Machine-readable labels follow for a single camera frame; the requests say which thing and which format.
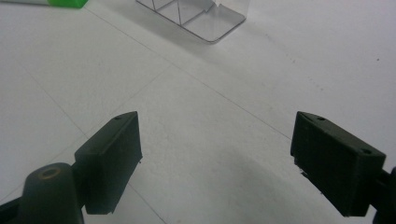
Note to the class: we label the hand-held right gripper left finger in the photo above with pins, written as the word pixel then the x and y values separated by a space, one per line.
pixel 109 161

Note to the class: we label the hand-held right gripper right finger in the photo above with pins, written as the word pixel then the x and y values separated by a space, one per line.
pixel 336 165

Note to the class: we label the green box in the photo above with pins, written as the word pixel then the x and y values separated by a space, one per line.
pixel 49 3

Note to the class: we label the clear plastic divided organizer box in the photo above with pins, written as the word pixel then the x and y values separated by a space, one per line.
pixel 199 17

